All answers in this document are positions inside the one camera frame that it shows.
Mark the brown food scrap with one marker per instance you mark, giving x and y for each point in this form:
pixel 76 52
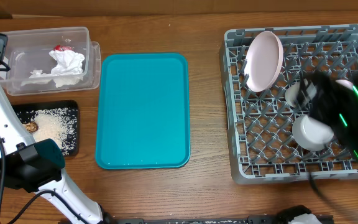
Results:
pixel 31 127

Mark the teal serving tray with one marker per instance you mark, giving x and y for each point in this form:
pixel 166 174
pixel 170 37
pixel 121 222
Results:
pixel 143 112

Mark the small white plate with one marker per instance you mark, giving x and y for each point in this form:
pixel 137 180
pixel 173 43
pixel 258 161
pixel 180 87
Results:
pixel 345 83

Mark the white napkin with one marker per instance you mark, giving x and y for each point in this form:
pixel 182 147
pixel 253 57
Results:
pixel 68 70

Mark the white paper cup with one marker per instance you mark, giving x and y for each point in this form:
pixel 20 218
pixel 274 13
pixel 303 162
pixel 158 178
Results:
pixel 291 94

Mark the grey dishwasher rack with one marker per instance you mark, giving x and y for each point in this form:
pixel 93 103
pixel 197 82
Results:
pixel 262 149

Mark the red snack wrapper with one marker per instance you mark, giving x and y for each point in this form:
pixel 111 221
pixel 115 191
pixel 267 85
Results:
pixel 62 48

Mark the large white plate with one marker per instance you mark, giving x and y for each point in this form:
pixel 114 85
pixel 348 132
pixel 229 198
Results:
pixel 264 60

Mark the clear plastic storage bin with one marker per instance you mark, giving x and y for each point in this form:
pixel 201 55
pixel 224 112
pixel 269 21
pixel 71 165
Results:
pixel 27 50

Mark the black plastic tray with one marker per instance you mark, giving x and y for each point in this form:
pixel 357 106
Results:
pixel 50 105

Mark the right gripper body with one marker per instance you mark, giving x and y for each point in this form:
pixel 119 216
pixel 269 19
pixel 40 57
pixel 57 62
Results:
pixel 317 101

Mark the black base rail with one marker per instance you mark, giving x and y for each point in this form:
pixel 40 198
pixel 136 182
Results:
pixel 253 219

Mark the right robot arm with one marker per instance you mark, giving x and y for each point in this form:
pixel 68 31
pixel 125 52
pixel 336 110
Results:
pixel 347 134

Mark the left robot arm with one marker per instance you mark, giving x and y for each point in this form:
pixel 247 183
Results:
pixel 39 167

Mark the rice leftovers pile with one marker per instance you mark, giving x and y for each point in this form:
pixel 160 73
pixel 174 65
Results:
pixel 58 124

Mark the grey metal bowl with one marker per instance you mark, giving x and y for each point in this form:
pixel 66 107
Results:
pixel 311 134

